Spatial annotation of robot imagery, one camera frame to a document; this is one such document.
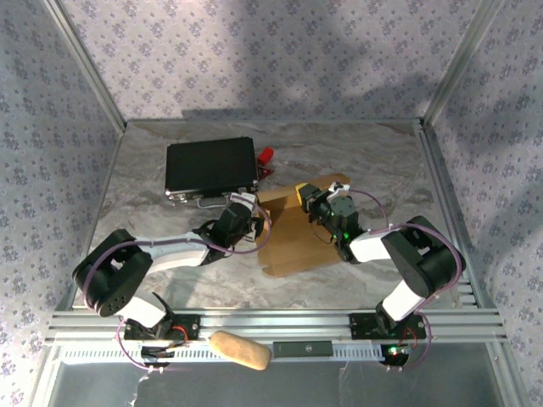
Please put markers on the red plastic cap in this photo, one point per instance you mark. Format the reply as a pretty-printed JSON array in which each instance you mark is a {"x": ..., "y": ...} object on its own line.
[{"x": 265, "y": 155}]

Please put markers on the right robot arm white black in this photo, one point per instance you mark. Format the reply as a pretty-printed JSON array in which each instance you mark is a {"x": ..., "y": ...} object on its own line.
[{"x": 424, "y": 263}]

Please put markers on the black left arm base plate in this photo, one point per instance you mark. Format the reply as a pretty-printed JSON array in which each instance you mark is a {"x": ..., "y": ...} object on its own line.
[{"x": 186, "y": 328}]

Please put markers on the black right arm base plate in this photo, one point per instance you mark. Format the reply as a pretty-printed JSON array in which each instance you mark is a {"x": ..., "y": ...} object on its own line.
[{"x": 360, "y": 326}]

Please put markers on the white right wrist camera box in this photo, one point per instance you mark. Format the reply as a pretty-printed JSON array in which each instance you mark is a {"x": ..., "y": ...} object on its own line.
[{"x": 337, "y": 188}]

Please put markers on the aluminium corner post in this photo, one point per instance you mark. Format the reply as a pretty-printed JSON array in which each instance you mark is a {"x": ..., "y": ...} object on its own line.
[
  {"x": 85, "y": 63},
  {"x": 462, "y": 59}
]

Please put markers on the aluminium table side rail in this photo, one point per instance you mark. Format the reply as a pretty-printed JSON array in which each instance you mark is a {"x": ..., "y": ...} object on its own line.
[{"x": 441, "y": 178}]

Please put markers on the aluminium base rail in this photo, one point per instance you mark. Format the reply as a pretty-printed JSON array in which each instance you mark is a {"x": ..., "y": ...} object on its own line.
[{"x": 275, "y": 322}]

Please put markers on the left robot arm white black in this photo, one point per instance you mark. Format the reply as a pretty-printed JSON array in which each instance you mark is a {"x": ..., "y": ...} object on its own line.
[{"x": 114, "y": 280}]

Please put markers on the brown cardboard paper box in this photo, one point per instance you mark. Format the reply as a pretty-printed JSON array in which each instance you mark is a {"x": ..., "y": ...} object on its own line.
[{"x": 292, "y": 250}]

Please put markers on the black right controller board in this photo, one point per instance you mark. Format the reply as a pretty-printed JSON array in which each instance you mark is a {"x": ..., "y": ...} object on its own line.
[{"x": 394, "y": 354}]

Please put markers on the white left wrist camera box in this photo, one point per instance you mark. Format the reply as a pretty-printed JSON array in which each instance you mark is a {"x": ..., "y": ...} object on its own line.
[{"x": 242, "y": 198}]

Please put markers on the red black triangular clip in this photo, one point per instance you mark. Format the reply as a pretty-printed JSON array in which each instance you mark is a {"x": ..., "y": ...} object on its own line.
[{"x": 266, "y": 172}]

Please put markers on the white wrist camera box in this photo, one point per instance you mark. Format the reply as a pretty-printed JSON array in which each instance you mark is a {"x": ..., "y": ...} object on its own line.
[
  {"x": 337, "y": 188},
  {"x": 242, "y": 198}
]

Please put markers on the black bar on rail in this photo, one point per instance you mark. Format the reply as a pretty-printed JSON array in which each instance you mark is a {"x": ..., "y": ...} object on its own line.
[{"x": 303, "y": 348}]

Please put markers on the white torn tape strip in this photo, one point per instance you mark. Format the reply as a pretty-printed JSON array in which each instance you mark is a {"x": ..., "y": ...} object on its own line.
[{"x": 136, "y": 388}]

